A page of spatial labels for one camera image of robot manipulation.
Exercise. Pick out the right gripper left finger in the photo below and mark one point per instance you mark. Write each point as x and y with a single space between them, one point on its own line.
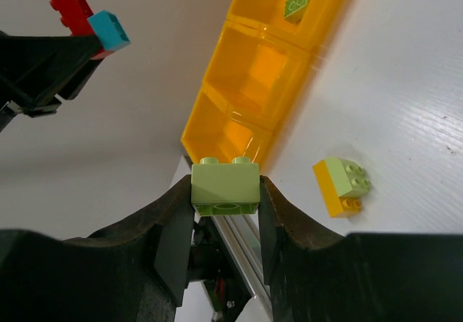
133 270

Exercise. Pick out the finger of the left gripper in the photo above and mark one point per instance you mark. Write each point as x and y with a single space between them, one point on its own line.
37 71

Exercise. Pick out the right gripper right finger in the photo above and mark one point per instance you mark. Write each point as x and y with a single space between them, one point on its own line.
315 274

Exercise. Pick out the yellow compartment bin tray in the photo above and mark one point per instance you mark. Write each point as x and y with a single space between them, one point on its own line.
255 74

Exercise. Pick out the red green blue lego stack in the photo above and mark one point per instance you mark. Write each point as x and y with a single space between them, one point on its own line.
81 20

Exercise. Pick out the aluminium rail frame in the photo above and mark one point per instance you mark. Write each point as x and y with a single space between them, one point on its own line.
241 291

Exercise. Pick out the light green square lego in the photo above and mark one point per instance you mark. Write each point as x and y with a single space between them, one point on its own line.
225 189

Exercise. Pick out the light green curved lego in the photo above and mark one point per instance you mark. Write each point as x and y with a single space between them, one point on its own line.
294 10

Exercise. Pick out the yellow green lego stack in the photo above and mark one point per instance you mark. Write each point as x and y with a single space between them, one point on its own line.
342 183

